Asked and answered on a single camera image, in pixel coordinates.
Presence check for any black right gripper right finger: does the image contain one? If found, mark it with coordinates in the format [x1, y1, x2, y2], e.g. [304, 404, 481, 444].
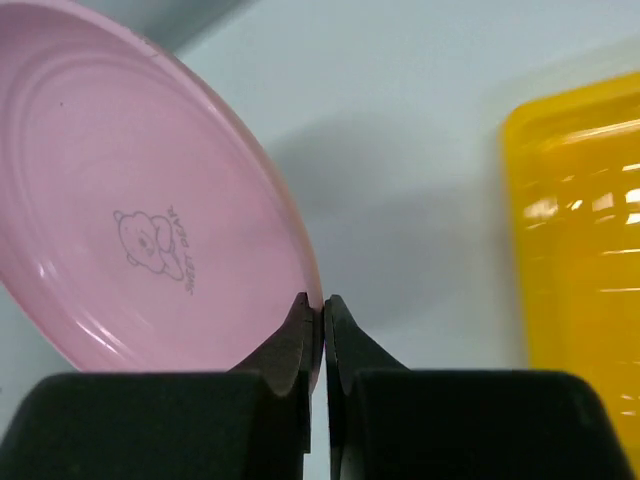
[323, 296, 634, 479]

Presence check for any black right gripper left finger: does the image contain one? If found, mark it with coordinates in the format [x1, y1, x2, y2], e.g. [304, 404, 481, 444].
[1, 294, 315, 479]

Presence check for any pink plate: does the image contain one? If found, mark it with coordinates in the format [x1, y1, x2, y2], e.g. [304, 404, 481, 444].
[1, 1, 323, 372]

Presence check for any yellow plastic bin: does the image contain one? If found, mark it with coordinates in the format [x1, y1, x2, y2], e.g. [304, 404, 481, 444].
[501, 73, 639, 464]

